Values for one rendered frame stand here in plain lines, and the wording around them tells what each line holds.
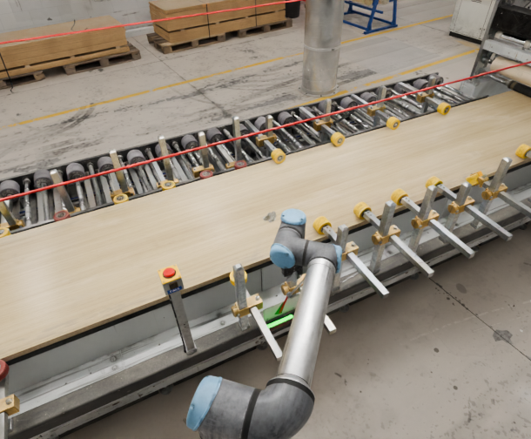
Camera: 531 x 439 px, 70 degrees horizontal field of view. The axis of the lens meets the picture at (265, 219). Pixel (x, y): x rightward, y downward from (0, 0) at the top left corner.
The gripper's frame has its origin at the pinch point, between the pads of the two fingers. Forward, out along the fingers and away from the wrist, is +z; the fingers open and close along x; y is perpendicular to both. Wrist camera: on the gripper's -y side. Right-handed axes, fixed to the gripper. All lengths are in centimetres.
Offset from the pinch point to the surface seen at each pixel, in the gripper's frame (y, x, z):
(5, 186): 118, -155, 16
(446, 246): -101, -4, 33
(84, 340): 88, -28, 23
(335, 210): -48, -39, 11
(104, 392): 86, -5, 31
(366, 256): -61, -23, 39
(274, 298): -0.7, -20.4, 39.2
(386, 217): -51, -6, -8
